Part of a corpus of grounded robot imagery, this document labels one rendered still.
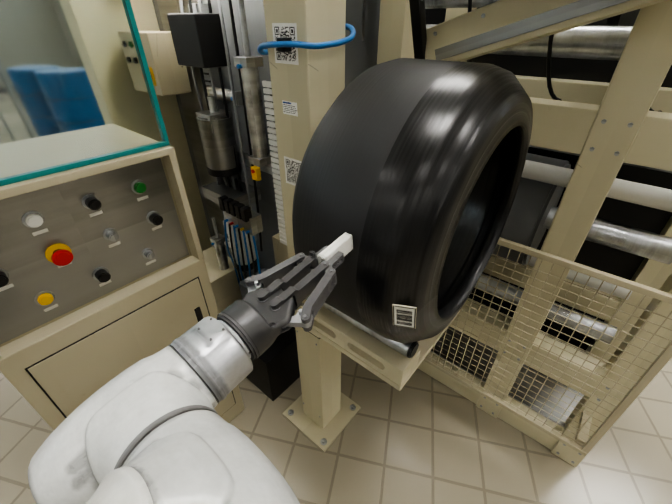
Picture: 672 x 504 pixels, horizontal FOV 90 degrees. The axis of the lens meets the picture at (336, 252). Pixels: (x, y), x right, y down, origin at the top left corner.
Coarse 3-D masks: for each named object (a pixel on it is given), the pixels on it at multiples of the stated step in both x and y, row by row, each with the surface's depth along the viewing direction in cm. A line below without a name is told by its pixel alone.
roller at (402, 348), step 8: (336, 312) 91; (352, 320) 88; (360, 328) 87; (368, 328) 85; (376, 336) 84; (392, 344) 82; (400, 344) 80; (408, 344) 80; (416, 344) 80; (400, 352) 81; (408, 352) 79
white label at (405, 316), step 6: (396, 306) 56; (402, 306) 56; (408, 306) 56; (396, 312) 57; (402, 312) 57; (408, 312) 57; (414, 312) 56; (396, 318) 59; (402, 318) 58; (408, 318) 58; (414, 318) 57; (396, 324) 60; (402, 324) 59; (408, 324) 59; (414, 324) 58
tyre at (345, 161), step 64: (384, 64) 63; (448, 64) 59; (320, 128) 60; (384, 128) 53; (448, 128) 49; (512, 128) 58; (320, 192) 58; (384, 192) 51; (448, 192) 49; (512, 192) 84; (384, 256) 53; (448, 256) 100; (384, 320) 61; (448, 320) 78
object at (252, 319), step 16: (240, 304) 42; (256, 304) 45; (288, 304) 45; (224, 320) 41; (240, 320) 40; (256, 320) 41; (272, 320) 43; (288, 320) 43; (240, 336) 40; (256, 336) 40; (272, 336) 42; (256, 352) 41
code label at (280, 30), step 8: (272, 24) 73; (280, 24) 71; (288, 24) 70; (280, 32) 72; (288, 32) 71; (296, 32) 70; (296, 40) 70; (296, 48) 71; (280, 56) 75; (288, 56) 74; (296, 56) 72; (296, 64) 73
